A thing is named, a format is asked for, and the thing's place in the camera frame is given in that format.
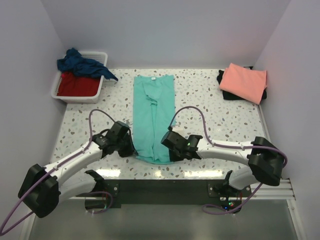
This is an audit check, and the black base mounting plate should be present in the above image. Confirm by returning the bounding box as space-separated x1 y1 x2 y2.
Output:
74 178 253 210

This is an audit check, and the navy blue t-shirt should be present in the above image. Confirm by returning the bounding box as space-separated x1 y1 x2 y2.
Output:
56 48 118 81

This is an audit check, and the red t-shirt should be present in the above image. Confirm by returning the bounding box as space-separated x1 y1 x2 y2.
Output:
57 72 100 97

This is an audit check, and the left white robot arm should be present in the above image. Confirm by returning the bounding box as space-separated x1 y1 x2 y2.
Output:
18 121 137 218

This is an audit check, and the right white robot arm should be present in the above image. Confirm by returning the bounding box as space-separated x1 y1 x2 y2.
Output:
161 130 288 197

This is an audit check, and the white plastic laundry basket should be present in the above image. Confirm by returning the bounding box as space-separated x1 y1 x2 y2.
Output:
51 48 118 104

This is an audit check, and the teal t-shirt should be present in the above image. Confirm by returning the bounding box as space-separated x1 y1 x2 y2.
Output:
132 75 175 165

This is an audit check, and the folded salmon pink t-shirt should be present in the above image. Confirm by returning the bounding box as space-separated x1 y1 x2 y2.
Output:
219 62 268 105

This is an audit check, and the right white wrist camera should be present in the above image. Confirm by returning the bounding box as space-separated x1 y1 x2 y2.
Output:
172 126 184 135

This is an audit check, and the aluminium rail frame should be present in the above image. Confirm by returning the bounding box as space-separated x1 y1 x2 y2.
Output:
19 159 301 240

